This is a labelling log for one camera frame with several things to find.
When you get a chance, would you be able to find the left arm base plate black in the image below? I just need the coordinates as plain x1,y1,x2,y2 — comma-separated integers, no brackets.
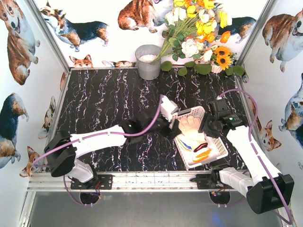
71,174,113,190

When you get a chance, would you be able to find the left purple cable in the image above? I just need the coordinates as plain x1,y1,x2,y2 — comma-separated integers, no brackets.
33,96,164,169

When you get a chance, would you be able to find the blue dotted glove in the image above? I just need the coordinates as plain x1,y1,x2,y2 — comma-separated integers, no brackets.
177,139,212,163

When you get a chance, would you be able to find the white perforated storage basket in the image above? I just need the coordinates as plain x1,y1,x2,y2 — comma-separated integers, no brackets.
171,106,228,170

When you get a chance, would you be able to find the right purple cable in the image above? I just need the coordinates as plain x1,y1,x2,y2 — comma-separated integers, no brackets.
217,89,294,225

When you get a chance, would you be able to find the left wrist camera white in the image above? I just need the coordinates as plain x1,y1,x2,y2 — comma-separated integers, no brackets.
160,96,179,122

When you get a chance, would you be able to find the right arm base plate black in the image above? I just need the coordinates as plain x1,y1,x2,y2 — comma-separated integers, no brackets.
190,174,232,190

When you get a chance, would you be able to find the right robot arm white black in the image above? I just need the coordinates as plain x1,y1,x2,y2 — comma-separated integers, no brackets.
199,99,294,214

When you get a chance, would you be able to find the cream glove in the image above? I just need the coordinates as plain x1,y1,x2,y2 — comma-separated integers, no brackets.
177,116,207,152
179,116,201,134

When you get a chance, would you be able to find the purple cable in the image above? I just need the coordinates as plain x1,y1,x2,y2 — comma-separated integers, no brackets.
33,96,164,169
217,89,294,225

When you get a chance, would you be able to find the artificial flower bouquet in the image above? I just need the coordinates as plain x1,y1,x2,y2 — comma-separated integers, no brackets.
154,0,232,61

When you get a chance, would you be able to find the grey metal bucket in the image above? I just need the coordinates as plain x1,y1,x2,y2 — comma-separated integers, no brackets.
135,44,161,80

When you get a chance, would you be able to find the sunflower pot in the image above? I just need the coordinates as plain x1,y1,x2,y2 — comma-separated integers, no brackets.
210,45,237,74

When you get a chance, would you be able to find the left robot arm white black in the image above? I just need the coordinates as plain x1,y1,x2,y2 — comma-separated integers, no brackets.
45,113,181,183

